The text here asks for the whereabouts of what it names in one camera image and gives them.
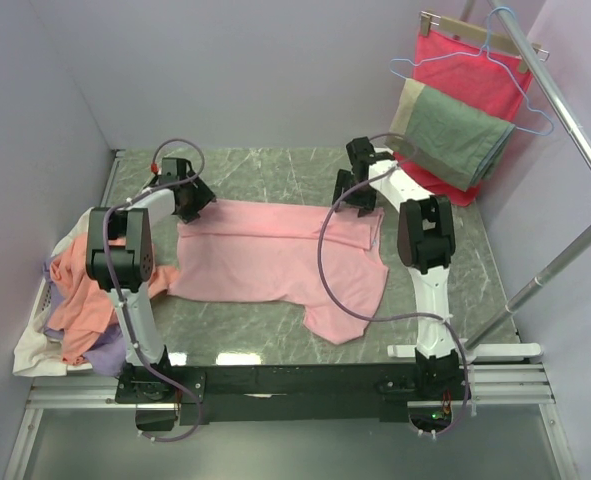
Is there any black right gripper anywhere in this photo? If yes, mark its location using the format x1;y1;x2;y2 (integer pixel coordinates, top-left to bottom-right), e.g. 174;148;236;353
332;169;377;218

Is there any pink t-shirt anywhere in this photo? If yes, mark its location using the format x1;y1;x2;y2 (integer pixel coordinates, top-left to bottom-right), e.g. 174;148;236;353
168;199;388;345

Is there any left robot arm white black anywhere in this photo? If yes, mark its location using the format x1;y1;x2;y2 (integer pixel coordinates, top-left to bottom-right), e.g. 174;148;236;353
86;157;216;402

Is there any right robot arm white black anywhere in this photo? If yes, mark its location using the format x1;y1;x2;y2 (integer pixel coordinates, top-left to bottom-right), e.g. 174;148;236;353
331;137;463;399

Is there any green beige folded cloth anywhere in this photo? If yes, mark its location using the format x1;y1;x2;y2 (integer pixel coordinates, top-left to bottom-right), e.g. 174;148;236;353
385;79;515;191

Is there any salmon orange t-shirt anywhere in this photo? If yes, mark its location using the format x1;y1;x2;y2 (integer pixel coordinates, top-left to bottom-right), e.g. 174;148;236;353
47;233;118;366

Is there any red mesh laundry bag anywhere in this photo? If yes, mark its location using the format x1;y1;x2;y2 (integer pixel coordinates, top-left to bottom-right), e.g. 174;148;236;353
395;32;532;206

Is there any white laundry basket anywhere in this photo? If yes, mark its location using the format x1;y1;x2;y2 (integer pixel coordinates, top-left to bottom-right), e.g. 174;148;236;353
31;278;92;373

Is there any lavender purple t-shirt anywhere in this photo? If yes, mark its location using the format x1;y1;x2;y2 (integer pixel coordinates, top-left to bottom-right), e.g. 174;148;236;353
41;257;126;377

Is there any wooden clip hanger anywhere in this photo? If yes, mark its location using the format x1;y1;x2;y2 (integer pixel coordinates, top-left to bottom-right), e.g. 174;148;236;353
419;11;528;73

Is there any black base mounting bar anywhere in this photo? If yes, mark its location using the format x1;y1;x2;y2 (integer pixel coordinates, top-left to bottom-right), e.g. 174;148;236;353
114;364;476;434

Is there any white rack foot front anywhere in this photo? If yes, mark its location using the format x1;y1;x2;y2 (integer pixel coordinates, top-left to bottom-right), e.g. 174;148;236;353
387;343;543;363

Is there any white cream t-shirt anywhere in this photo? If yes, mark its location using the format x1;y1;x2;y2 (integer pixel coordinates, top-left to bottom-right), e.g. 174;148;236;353
12;211;90;377

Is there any silver clothes rack pole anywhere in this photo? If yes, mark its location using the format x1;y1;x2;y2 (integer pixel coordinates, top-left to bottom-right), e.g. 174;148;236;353
465;1;591;352

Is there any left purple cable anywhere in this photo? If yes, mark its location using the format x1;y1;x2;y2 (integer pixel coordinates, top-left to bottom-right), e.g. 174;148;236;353
102;138;209;444

